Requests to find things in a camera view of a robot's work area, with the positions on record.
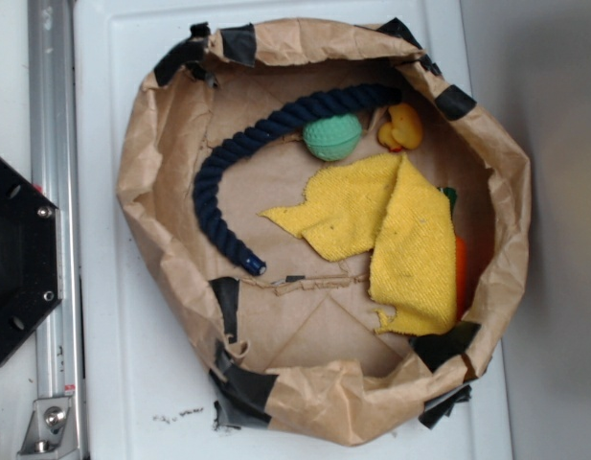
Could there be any brown paper bag bin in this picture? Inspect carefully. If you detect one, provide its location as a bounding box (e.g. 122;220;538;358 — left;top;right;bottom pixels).
117;18;531;446

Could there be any yellow terry cloth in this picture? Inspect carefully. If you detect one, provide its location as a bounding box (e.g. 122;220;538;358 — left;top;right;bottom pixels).
262;153;458;336

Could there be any green dimpled ball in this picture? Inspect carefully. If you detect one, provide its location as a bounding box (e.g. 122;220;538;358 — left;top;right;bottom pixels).
303;114;362;162

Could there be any yellow rubber duck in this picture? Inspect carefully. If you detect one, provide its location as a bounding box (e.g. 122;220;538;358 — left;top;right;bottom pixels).
377;103;423;152

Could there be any orange toy carrot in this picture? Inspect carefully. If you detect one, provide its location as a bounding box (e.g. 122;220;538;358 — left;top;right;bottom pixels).
439;187;467;320

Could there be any white plastic tray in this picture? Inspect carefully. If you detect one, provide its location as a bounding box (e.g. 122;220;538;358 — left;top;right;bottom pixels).
73;1;512;459

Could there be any dark blue twisted rope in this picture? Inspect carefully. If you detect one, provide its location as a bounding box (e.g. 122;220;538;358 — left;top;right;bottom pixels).
193;82;403;277

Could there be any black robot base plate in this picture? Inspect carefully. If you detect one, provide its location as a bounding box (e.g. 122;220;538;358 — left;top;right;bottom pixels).
0;157;60;367

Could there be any aluminium extrusion rail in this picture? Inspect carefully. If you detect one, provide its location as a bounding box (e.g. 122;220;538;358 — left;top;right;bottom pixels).
28;1;84;398

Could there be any metal corner bracket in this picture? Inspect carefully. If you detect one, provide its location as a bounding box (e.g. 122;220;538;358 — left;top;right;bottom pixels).
16;396;83;460

